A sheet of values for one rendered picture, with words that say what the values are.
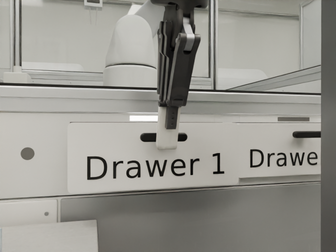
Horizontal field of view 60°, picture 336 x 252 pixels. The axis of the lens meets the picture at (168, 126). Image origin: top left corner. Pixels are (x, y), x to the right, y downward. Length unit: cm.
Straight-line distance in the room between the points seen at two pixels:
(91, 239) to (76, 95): 24
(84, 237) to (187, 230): 22
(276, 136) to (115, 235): 37
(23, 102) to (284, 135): 50
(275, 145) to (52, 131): 43
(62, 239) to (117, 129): 18
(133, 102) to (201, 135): 14
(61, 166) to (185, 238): 27
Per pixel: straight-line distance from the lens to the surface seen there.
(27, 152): 55
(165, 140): 43
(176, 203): 58
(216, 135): 52
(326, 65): 35
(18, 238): 50
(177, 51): 35
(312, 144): 70
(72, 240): 46
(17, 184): 56
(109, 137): 47
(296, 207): 71
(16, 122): 56
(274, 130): 64
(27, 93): 55
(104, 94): 54
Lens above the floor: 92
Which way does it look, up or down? level
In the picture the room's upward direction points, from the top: straight up
